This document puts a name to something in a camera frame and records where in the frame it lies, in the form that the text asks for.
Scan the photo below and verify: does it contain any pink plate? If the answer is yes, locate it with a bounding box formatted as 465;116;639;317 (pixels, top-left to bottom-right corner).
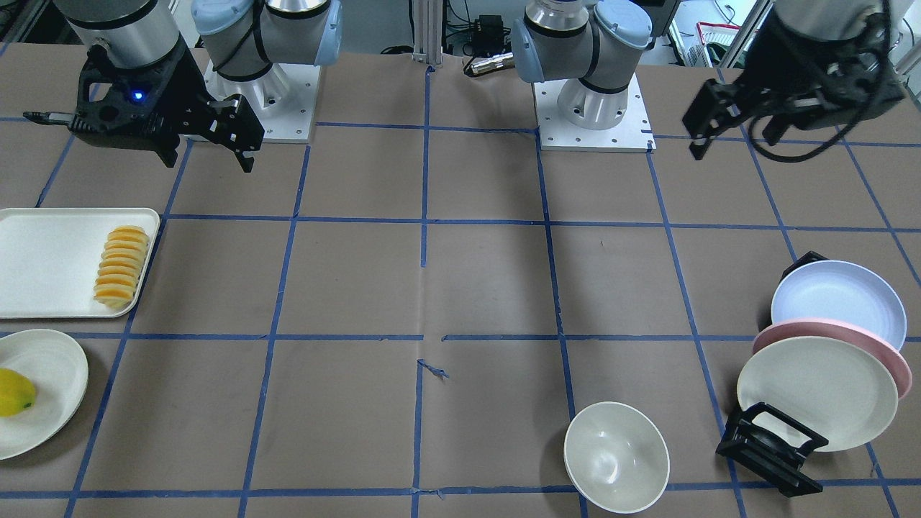
751;317;912;399

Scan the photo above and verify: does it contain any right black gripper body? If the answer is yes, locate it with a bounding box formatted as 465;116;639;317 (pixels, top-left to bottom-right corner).
69;44;217;167

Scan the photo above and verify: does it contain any cream plate in rack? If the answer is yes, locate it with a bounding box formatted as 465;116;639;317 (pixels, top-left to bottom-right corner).
736;337;899;453

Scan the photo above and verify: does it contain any aluminium frame post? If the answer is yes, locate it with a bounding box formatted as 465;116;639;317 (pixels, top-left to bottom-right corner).
409;0;445;69

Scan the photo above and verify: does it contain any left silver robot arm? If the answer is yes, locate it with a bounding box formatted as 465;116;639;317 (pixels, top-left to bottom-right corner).
511;1;904;163

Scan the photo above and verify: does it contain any yellow lemon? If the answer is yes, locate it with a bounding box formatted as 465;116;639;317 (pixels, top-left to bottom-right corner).
1;368;37;417

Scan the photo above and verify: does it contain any sliced bread loaf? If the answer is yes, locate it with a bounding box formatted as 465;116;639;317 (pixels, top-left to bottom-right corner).
93;225;150;309

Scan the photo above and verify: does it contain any blue plate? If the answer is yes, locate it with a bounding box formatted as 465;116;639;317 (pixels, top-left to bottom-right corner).
770;259;908;350

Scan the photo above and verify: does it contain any white rectangular tray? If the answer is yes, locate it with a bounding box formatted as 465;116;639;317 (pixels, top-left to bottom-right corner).
1;209;160;320

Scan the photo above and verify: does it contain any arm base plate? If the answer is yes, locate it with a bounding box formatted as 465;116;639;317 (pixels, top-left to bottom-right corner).
532;76;657;153
204;61;325;145

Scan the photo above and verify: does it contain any cream bowl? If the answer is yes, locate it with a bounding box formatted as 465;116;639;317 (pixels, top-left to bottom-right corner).
563;402;671;514

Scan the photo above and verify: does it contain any cream plate with lemon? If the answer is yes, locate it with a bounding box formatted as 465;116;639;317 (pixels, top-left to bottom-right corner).
1;329;89;460

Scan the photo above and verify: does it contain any black dish rack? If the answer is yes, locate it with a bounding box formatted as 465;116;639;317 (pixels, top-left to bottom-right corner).
715;250;830;499

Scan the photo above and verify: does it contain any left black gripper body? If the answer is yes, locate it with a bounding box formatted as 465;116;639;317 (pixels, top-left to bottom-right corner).
741;7;904;145

